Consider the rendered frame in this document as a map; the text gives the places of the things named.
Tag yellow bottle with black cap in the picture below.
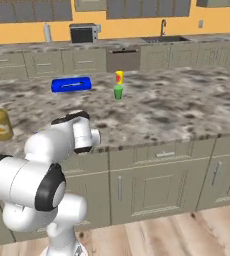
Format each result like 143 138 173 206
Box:
0 101 15 142

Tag white paper towel roll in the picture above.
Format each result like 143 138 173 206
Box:
43 22 52 43

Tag yellow and red can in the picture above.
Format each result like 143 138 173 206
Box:
115 70 125 87

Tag silver drawer handle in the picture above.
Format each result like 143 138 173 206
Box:
155 151 176 159

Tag green cup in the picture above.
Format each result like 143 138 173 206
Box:
112 84 125 101

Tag olive base cupboards run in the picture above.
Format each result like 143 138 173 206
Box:
139 40 230 72
0 47 108 82

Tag grey wall cupboards run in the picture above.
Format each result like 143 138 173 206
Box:
106 0 192 20
0 0 73 25

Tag silver door handle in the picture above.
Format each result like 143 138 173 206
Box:
117 175 123 202
211 161 223 187

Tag dark tap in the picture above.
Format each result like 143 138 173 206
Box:
159 18 168 38

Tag grey microwave oven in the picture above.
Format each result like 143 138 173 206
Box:
68 22 99 45

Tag olive cupboard door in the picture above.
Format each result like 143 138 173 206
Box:
196 151 230 212
109 157 211 227
12 171 112 243

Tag blue rectangular box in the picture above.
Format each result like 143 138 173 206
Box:
50 76 93 94

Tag grey dishwasher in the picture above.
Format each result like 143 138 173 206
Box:
105 47 142 74

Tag steel sink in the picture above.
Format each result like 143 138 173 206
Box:
141 35 190 44

